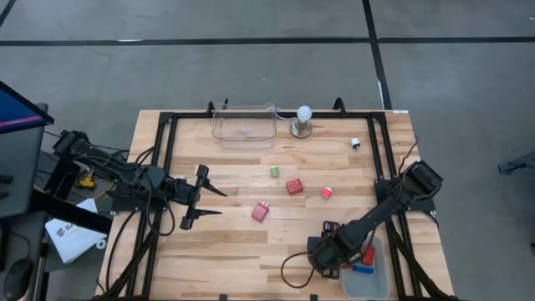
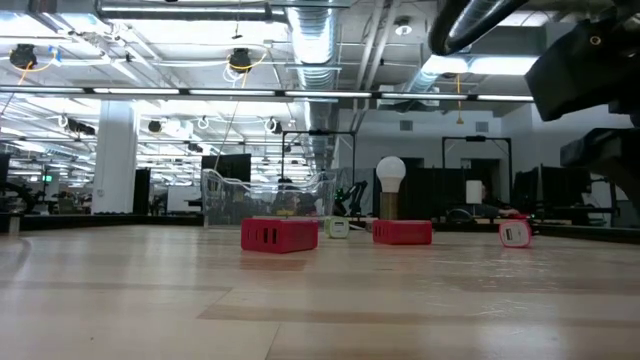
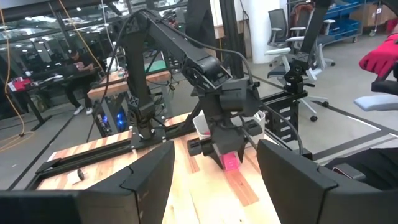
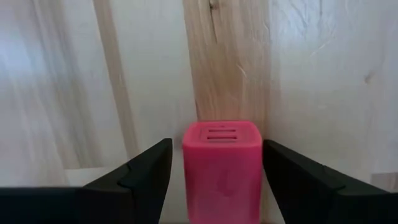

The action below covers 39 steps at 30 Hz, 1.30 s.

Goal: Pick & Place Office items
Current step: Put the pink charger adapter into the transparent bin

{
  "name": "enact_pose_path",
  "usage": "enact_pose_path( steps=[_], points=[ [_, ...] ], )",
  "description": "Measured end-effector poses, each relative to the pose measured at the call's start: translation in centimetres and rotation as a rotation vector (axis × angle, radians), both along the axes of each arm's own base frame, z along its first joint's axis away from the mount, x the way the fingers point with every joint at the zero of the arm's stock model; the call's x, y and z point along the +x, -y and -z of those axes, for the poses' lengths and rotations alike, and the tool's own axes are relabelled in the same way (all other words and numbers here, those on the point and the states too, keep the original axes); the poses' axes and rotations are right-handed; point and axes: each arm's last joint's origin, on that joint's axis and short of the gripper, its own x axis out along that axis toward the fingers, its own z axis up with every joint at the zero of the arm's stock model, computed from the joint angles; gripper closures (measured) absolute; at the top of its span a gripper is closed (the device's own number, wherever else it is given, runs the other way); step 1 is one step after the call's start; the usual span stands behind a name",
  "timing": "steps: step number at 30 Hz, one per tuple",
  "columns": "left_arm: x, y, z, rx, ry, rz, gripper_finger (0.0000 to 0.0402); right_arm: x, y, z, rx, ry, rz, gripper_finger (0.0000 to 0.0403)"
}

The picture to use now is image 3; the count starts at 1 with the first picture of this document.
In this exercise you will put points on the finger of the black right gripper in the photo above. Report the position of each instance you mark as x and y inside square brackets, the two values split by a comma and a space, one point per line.
[220, 160]
[242, 154]

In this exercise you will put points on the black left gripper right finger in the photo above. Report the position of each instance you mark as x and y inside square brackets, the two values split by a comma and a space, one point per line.
[289, 193]

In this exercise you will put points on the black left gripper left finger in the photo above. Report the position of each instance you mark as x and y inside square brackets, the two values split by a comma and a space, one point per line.
[140, 196]

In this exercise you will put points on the pink wall charger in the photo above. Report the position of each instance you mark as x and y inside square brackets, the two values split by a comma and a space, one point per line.
[230, 161]

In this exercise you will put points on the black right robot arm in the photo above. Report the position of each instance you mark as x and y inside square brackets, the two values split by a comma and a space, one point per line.
[136, 77]

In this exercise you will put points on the black mesh office chair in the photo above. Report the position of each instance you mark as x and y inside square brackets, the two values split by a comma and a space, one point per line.
[278, 21]

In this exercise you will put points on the black office desk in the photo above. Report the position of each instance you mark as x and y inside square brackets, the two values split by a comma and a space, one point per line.
[46, 79]

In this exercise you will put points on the grey plastic bin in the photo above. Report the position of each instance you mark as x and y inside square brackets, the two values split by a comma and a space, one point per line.
[200, 126]

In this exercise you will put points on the black labelled drawer cabinet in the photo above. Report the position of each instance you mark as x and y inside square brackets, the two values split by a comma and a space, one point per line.
[286, 118]

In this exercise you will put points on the small black knob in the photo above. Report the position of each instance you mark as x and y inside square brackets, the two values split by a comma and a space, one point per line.
[81, 175]

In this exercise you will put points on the white sticker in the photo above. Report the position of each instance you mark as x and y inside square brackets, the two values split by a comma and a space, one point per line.
[72, 178]

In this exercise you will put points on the computer tower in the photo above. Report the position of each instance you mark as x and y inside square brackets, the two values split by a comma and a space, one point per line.
[107, 121]

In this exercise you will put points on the black padded seat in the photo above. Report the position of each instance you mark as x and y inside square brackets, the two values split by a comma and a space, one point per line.
[373, 168]

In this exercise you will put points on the wooden workbench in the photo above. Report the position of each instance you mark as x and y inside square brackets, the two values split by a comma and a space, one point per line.
[124, 84]

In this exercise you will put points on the chair with blue-grey seat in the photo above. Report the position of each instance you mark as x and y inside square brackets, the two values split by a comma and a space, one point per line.
[376, 102]

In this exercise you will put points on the person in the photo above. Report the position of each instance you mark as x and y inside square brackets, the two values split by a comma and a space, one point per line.
[79, 77]

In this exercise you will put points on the white jug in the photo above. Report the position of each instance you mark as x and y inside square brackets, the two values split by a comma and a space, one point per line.
[112, 64]

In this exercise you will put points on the blue shelf cart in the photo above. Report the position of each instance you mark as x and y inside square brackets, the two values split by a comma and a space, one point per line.
[342, 21]

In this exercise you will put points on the red box on desk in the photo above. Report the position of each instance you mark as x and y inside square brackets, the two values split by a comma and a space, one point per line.
[20, 84]

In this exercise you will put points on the cardboard box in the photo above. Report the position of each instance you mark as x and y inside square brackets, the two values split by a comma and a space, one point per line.
[367, 15]

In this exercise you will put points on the black camera stand pole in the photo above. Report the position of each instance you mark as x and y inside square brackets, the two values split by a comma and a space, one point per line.
[293, 79]

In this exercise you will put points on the black structural post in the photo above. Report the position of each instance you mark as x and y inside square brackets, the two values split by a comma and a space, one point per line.
[231, 37]

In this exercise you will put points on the white frame office chair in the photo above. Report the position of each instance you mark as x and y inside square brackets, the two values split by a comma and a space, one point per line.
[281, 51]

